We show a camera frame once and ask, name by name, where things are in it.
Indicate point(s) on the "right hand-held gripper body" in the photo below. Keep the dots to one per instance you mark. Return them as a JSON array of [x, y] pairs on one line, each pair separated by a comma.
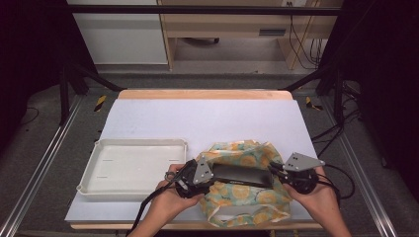
[[301, 162]]

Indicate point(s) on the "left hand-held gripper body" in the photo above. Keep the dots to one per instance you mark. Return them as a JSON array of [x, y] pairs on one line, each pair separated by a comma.
[[201, 173]]

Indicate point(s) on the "black rectangular box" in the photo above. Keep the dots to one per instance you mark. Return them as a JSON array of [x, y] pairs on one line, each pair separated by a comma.
[[242, 174]]

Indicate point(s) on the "floral fabric bag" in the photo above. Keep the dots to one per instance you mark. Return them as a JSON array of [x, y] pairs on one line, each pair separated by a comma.
[[237, 197]]

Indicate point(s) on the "white plastic tray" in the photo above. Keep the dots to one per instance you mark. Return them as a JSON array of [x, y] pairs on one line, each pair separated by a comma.
[[138, 164]]

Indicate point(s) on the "person's left hand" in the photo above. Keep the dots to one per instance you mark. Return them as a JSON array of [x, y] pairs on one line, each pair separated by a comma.
[[171, 204]]

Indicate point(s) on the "person's right hand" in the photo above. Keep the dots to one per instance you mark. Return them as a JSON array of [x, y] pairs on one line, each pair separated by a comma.
[[319, 204]]

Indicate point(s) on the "white table mat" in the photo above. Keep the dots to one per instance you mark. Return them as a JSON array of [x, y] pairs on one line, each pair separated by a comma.
[[204, 121]]

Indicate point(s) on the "yellow-black tape strip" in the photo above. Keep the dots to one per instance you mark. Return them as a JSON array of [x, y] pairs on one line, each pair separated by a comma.
[[100, 102], [311, 104]]

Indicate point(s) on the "black metal stand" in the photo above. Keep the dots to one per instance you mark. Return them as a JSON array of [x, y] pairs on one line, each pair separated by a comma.
[[65, 98], [337, 98]]

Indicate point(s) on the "wooden table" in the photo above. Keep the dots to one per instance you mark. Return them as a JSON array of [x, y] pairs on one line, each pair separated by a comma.
[[204, 94]]

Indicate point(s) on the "black curtain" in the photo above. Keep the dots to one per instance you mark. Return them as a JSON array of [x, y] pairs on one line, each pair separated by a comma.
[[29, 49], [385, 65]]

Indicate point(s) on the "light wooden desk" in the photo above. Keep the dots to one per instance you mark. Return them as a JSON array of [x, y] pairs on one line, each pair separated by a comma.
[[224, 24]]

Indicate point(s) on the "white cabinet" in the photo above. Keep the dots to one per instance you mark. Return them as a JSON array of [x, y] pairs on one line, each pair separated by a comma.
[[122, 36]]

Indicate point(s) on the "aluminium floor rail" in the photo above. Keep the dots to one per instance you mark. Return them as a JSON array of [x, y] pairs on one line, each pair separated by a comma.
[[42, 161], [362, 171]]

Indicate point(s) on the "black frame crossbeam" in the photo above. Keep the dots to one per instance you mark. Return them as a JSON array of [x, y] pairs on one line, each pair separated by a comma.
[[197, 10]]

